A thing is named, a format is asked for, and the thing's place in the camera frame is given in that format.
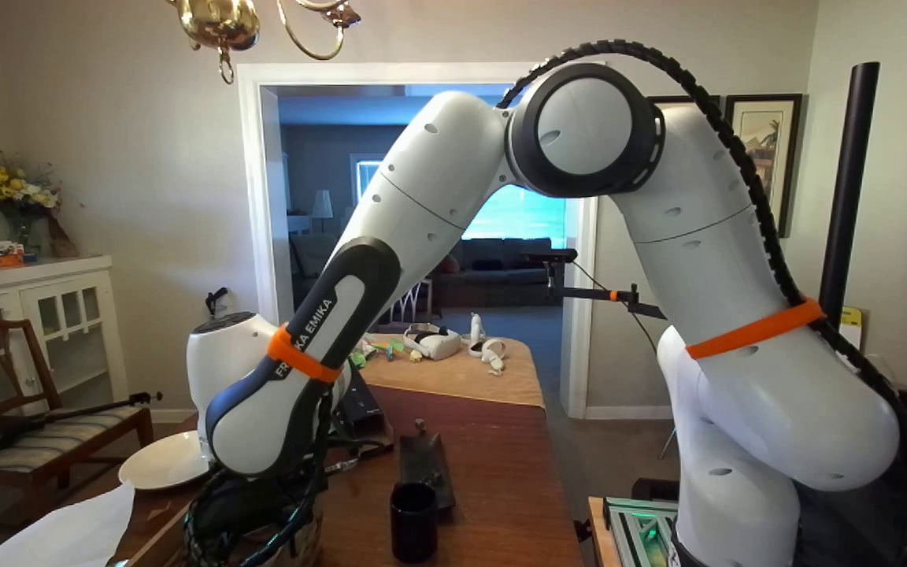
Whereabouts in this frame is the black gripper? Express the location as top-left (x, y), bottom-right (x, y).
top-left (192, 465), bottom-right (321, 554)

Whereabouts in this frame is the white plate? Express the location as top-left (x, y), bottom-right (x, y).
top-left (118, 428), bottom-right (216, 494)

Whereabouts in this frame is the black mug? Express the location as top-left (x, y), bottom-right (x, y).
top-left (388, 480), bottom-right (441, 567)

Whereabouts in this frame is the large white cloth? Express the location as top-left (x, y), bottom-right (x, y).
top-left (0, 482), bottom-right (139, 567)

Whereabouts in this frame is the wooden chair striped seat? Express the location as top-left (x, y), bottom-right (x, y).
top-left (0, 309), bottom-right (161, 554)

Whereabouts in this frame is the black floor stand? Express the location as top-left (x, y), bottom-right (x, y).
top-left (201, 283), bottom-right (234, 326)

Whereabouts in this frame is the white plastic object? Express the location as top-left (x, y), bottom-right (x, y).
top-left (411, 328), bottom-right (469, 364)
top-left (477, 335), bottom-right (511, 379)

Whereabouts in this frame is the white glass-door cabinet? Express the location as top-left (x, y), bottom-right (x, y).
top-left (0, 251), bottom-right (133, 414)

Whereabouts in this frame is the white table lamp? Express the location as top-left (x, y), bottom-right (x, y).
top-left (309, 186), bottom-right (338, 226)

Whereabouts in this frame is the dark sofa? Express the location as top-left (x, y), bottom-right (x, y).
top-left (431, 234), bottom-right (574, 309)

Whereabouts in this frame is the bright glass window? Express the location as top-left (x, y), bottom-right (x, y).
top-left (349, 154), bottom-right (388, 209)
top-left (459, 182), bottom-right (574, 251)

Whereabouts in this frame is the dark glass vase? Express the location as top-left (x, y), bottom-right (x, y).
top-left (6, 205), bottom-right (56, 264)

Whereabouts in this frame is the yellow flower bouquet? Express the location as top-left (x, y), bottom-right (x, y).
top-left (0, 154), bottom-right (68, 218)

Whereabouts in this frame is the brass chandelier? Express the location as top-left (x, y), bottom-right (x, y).
top-left (165, 0), bottom-right (366, 89)

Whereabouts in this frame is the small yellow item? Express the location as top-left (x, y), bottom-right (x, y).
top-left (837, 302), bottom-right (871, 356)

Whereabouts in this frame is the black vertical pole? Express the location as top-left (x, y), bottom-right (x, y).
top-left (817, 58), bottom-right (886, 330)

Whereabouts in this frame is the orange strap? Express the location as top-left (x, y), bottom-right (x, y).
top-left (681, 297), bottom-right (833, 364)
top-left (265, 326), bottom-right (343, 387)

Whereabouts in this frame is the white door frame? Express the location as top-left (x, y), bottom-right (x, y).
top-left (234, 58), bottom-right (605, 422)

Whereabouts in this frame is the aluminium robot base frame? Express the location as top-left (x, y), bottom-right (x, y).
top-left (585, 494), bottom-right (686, 567)

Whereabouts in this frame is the black camera boom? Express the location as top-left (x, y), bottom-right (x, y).
top-left (523, 244), bottom-right (671, 326)

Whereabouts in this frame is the black cable chain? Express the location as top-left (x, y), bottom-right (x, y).
top-left (176, 37), bottom-right (907, 567)

